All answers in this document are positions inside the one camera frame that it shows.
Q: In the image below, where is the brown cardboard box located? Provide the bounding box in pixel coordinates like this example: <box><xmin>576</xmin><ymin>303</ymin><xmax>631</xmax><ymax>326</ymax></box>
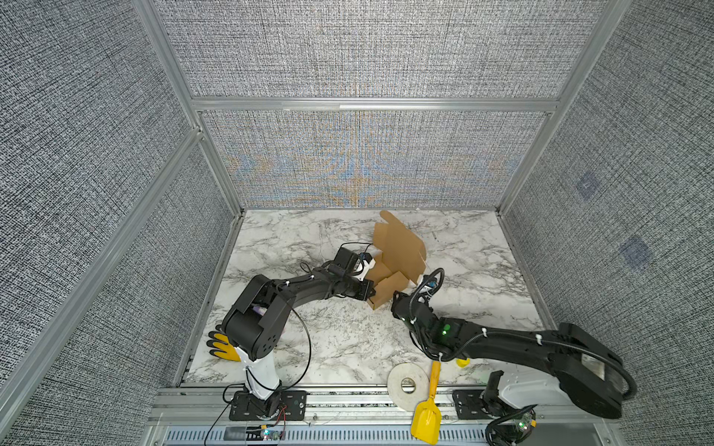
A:
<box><xmin>366</xmin><ymin>210</ymin><xmax>427</xmax><ymax>310</ymax></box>

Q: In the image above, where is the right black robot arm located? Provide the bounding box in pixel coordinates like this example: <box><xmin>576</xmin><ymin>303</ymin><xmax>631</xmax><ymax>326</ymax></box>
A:
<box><xmin>392</xmin><ymin>292</ymin><xmax>638</xmax><ymax>419</ymax></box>

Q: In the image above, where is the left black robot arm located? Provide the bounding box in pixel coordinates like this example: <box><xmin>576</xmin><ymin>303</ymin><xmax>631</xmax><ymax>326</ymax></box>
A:
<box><xmin>206</xmin><ymin>245</ymin><xmax>376</xmax><ymax>412</ymax></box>

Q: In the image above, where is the white tape roll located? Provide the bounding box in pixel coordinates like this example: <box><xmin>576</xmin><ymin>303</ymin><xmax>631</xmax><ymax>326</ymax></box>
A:
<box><xmin>387</xmin><ymin>363</ymin><xmax>429</xmax><ymax>413</ymax></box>

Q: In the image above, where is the yellow plastic toy shovel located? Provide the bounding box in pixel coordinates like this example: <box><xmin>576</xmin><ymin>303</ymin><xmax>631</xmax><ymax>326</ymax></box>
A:
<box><xmin>410</xmin><ymin>361</ymin><xmax>442</xmax><ymax>445</ymax></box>

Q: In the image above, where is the yellow work glove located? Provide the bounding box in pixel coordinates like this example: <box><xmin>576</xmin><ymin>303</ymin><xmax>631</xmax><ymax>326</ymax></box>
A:
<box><xmin>206</xmin><ymin>330</ymin><xmax>241</xmax><ymax>362</ymax></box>

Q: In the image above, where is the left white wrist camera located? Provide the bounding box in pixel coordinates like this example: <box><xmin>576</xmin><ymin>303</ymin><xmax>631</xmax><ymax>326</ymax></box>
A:
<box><xmin>353</xmin><ymin>253</ymin><xmax>376</xmax><ymax>282</ymax></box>

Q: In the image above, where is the right black cable conduit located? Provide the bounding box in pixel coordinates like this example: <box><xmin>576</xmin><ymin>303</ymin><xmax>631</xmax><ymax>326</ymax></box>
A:
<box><xmin>406</xmin><ymin>266</ymin><xmax>638</xmax><ymax>403</ymax></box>

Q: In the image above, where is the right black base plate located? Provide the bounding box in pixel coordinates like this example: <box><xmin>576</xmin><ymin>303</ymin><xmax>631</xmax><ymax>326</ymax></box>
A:
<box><xmin>452</xmin><ymin>388</ymin><xmax>518</xmax><ymax>420</ymax></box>

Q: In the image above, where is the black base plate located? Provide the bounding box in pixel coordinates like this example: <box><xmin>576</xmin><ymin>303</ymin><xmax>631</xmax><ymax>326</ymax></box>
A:
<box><xmin>452</xmin><ymin>388</ymin><xmax>518</xmax><ymax>420</ymax></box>
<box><xmin>229</xmin><ymin>390</ymin><xmax>309</xmax><ymax>422</ymax></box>

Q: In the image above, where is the aluminium front frame rail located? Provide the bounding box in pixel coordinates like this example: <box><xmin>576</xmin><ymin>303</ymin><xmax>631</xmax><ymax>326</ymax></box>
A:
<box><xmin>139</xmin><ymin>385</ymin><xmax>628</xmax><ymax>445</ymax></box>

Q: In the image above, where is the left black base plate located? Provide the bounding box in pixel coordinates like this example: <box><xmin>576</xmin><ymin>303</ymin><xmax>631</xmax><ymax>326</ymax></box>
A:
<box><xmin>229</xmin><ymin>390</ymin><xmax>309</xmax><ymax>422</ymax></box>

